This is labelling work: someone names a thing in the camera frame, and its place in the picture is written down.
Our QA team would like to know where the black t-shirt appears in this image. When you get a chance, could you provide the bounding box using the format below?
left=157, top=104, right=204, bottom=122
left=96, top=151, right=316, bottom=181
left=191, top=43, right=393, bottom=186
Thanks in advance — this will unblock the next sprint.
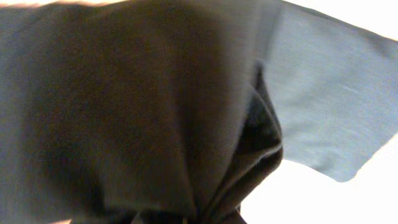
left=1, top=1, right=397, bottom=223

